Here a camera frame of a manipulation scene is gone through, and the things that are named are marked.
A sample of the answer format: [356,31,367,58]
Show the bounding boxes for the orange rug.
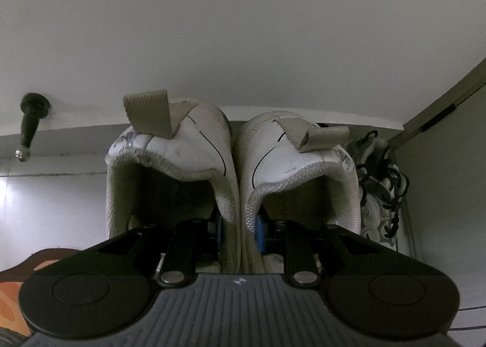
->
[0,248,82,338]

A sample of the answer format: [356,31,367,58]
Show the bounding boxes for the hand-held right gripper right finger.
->
[255,214,392,287]

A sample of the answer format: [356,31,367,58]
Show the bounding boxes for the white printed sneaker beige laces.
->
[104,89,241,275]
[233,111,361,275]

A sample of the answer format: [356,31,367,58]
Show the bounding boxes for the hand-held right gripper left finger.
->
[95,217,224,287]

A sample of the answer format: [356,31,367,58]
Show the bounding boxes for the grey wardrobe door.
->
[387,62,486,332]

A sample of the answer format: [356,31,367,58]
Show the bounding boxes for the black door stopper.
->
[15,93,51,163]

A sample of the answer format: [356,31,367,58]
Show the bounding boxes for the white blue sneaker black laces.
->
[349,130,411,253]

